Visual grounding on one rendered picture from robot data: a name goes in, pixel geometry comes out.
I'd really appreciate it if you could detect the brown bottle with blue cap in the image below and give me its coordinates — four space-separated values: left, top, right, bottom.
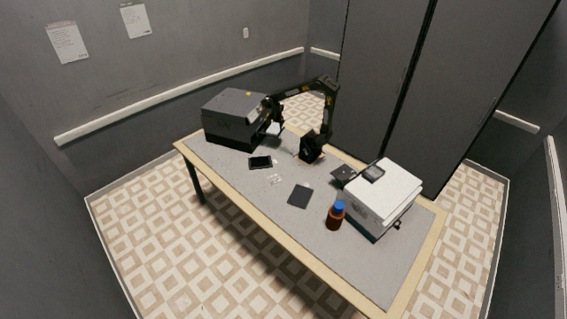
325 200 346 231

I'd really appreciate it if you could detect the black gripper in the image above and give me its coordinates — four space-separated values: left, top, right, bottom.
265 111 285 130

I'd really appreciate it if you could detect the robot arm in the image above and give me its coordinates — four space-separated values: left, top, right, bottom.
261 74 340 153

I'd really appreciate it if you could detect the white multi-well plate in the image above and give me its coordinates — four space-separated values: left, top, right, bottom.
266 122 280 135

